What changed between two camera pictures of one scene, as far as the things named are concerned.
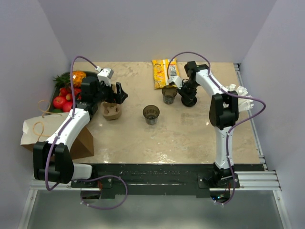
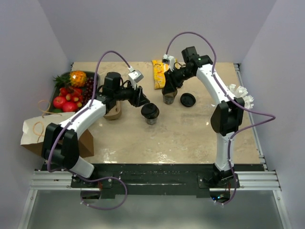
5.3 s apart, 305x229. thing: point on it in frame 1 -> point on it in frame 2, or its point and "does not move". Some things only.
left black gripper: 114,98 -> 138,98
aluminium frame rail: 259,181 does not move
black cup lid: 188,101 -> 150,110
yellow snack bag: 160,71 does not move
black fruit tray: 91,74 does not move
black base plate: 164,180 does not move
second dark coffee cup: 169,92 does not move
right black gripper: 182,92 -> 171,80
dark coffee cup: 151,112 does not move
